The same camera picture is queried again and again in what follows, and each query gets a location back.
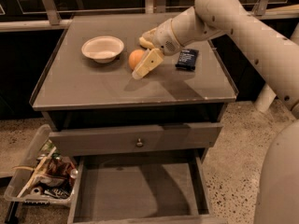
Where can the white paper bowl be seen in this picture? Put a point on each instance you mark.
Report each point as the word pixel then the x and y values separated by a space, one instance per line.
pixel 102 49

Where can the metal railing frame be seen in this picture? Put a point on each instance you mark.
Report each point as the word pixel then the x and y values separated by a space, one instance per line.
pixel 34 15

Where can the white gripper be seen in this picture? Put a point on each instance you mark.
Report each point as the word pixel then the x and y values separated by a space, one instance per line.
pixel 163 36

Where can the grey drawer cabinet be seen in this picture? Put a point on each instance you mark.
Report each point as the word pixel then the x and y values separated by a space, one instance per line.
pixel 76 92

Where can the orange fruit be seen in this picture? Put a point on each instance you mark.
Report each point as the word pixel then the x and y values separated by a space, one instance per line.
pixel 135 57

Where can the grey top drawer with knob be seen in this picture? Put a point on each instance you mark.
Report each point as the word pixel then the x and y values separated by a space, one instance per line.
pixel 132 139

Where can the clear plastic bin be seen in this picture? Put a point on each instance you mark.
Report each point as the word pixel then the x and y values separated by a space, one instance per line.
pixel 25 185

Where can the yellow sponge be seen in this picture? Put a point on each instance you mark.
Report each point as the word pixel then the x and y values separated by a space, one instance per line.
pixel 145 43

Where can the brown snack bag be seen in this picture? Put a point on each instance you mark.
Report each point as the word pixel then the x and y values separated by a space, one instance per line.
pixel 57 172

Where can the open grey middle drawer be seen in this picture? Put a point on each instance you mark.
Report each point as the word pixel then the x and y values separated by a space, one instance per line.
pixel 166 187

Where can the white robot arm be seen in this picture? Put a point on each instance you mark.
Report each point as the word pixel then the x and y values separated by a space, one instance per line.
pixel 275 58

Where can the dark blue snack packet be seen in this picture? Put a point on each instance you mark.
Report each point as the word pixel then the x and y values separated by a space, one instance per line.
pixel 187 59

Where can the silver can in bin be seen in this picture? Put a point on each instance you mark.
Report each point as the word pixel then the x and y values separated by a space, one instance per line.
pixel 73 174

